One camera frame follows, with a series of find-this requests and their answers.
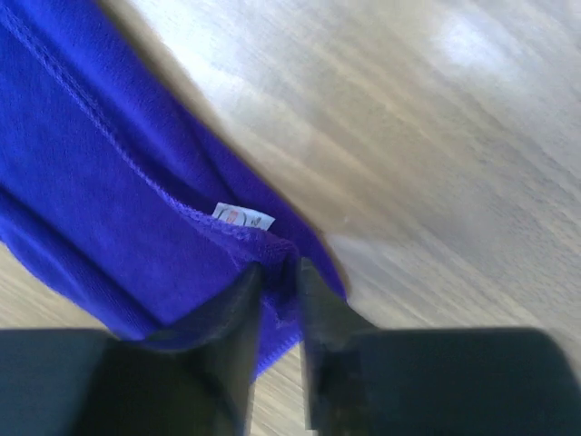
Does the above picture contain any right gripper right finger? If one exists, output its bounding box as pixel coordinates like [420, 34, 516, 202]
[297, 259, 580, 435]

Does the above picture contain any purple towel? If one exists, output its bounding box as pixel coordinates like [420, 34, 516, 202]
[1, 1, 345, 370]

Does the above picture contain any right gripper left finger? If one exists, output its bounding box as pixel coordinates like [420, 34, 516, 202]
[1, 264, 262, 435]

